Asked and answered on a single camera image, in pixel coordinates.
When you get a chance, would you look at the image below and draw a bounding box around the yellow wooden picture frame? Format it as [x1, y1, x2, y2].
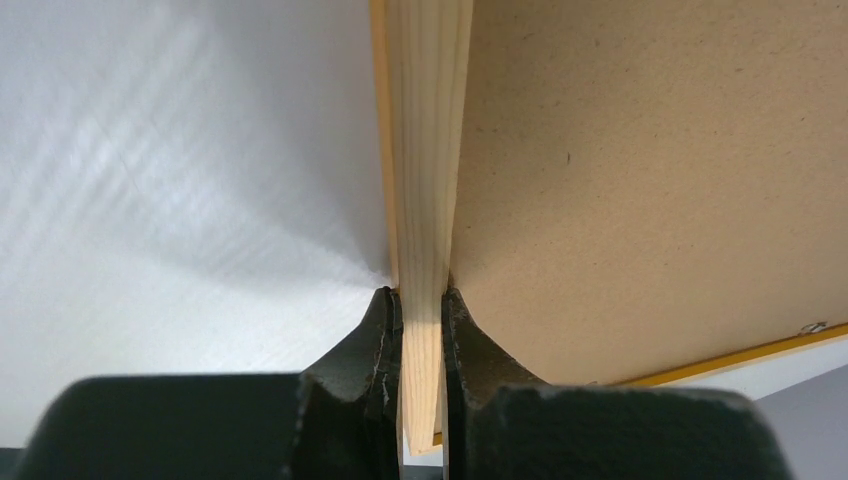
[368, 0, 848, 457]

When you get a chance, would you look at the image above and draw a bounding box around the small metal frame clip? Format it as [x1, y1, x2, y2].
[799, 322, 828, 335]

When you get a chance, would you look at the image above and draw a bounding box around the brown fibreboard frame backing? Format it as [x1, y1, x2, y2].
[449, 0, 848, 387]

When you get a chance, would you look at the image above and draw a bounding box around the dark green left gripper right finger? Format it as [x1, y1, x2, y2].
[442, 288, 792, 479]

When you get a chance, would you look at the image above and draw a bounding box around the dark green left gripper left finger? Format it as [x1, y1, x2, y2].
[13, 287, 403, 479]

